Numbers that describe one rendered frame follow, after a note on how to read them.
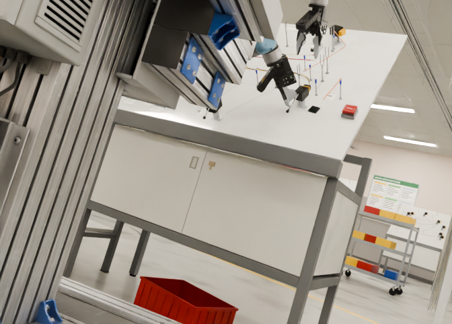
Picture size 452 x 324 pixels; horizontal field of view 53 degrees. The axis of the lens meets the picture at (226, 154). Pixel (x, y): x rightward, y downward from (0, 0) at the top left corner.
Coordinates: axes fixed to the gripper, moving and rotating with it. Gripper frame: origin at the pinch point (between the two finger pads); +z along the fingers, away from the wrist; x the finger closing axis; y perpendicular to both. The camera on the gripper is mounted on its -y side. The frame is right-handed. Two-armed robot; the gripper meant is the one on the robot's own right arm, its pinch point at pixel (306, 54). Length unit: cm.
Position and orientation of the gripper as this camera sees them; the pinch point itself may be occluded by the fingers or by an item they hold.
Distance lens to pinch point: 196.5
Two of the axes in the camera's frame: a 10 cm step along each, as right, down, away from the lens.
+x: -7.8, -3.1, 5.5
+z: -1.2, 9.3, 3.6
